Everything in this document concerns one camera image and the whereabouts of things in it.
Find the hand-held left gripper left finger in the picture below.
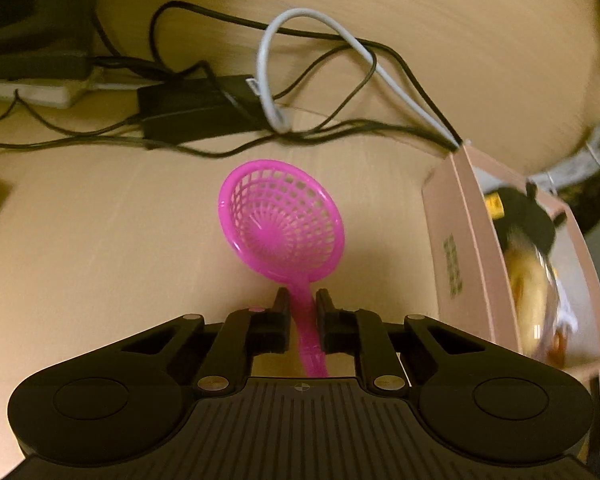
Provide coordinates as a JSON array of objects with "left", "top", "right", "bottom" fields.
[{"left": 122, "top": 287, "right": 293, "bottom": 391}]

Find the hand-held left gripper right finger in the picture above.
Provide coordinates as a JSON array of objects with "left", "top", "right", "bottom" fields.
[{"left": 315, "top": 287, "right": 481, "bottom": 391}]

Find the pink plastic strainer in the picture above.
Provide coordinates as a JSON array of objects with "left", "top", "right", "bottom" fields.
[{"left": 217, "top": 160, "right": 348, "bottom": 378}]

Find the pink cardboard box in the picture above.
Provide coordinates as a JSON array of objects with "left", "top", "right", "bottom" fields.
[{"left": 421, "top": 145, "right": 600, "bottom": 378}]

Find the round bun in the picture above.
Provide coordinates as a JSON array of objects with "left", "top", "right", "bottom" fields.
[{"left": 502, "top": 232, "right": 581, "bottom": 366}]

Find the black toy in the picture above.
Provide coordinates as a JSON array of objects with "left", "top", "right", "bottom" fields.
[{"left": 497, "top": 182, "right": 568, "bottom": 256}]

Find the black power adapter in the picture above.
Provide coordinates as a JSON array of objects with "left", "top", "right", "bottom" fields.
[{"left": 137, "top": 75, "right": 266, "bottom": 148}]

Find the white power strip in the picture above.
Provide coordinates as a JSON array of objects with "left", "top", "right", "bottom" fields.
[{"left": 0, "top": 77, "right": 93, "bottom": 110}]

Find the dark monitor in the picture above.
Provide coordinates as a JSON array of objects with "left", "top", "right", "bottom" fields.
[{"left": 0, "top": 0, "right": 98, "bottom": 81}]

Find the black cable tangle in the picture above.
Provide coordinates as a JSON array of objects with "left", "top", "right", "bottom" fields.
[{"left": 0, "top": 0, "right": 463, "bottom": 161}]

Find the grey white cable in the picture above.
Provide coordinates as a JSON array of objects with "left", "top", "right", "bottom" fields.
[{"left": 256, "top": 8, "right": 463, "bottom": 148}]

